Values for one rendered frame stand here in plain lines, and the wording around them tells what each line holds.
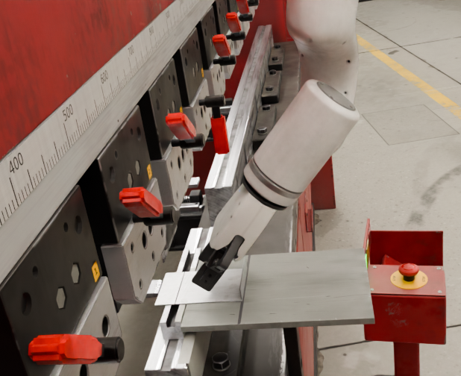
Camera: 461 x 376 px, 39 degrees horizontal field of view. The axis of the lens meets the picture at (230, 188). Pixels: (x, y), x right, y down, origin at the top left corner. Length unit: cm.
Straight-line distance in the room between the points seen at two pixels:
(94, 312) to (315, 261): 54
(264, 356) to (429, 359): 139
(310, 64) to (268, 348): 44
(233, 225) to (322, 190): 242
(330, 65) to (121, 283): 43
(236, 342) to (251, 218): 24
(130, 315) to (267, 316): 188
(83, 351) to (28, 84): 18
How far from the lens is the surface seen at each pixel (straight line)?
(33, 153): 46
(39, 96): 48
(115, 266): 62
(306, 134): 82
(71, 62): 54
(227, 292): 96
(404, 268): 133
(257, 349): 105
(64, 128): 51
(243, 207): 86
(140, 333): 264
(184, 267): 105
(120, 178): 62
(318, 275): 97
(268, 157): 84
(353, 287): 94
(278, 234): 135
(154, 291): 99
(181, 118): 73
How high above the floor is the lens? 153
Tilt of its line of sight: 25 degrees down
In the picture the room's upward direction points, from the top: 9 degrees counter-clockwise
